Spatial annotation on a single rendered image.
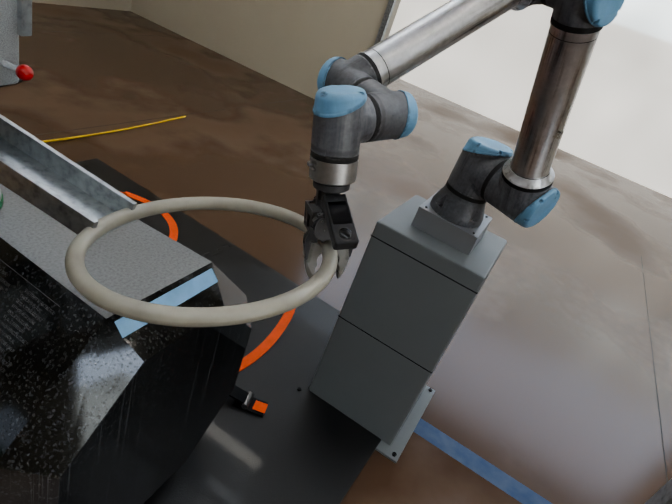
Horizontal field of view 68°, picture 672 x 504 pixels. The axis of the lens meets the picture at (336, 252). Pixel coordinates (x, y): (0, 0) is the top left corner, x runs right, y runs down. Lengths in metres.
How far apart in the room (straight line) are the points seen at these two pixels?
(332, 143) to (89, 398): 0.70
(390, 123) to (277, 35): 5.68
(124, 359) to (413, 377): 1.10
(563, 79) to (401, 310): 0.89
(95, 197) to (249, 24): 5.78
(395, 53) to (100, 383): 0.90
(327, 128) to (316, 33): 5.44
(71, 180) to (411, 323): 1.15
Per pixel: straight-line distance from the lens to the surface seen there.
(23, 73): 1.24
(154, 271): 1.25
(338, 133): 0.90
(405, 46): 1.14
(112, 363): 1.14
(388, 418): 2.06
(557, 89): 1.41
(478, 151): 1.67
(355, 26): 6.10
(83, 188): 1.20
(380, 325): 1.85
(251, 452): 1.93
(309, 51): 6.37
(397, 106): 0.98
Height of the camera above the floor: 1.55
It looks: 29 degrees down
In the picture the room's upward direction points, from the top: 20 degrees clockwise
